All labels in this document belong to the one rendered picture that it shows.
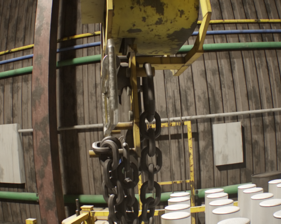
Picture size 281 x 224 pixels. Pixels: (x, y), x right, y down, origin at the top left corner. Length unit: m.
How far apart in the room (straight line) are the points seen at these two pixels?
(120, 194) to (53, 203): 4.19
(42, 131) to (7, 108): 2.04
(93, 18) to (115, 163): 0.52
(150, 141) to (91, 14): 0.48
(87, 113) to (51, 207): 2.02
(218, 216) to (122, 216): 1.11
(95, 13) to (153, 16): 0.31
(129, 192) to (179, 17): 0.40
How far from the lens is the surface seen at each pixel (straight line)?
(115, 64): 0.59
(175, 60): 0.83
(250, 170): 5.71
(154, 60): 0.82
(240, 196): 2.64
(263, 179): 4.91
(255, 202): 2.06
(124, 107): 0.74
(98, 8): 0.95
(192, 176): 5.21
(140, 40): 0.82
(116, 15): 0.71
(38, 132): 4.85
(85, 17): 1.01
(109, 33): 0.67
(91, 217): 3.24
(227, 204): 1.99
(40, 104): 4.89
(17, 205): 6.67
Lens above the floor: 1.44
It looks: 7 degrees up
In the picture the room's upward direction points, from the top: 4 degrees counter-clockwise
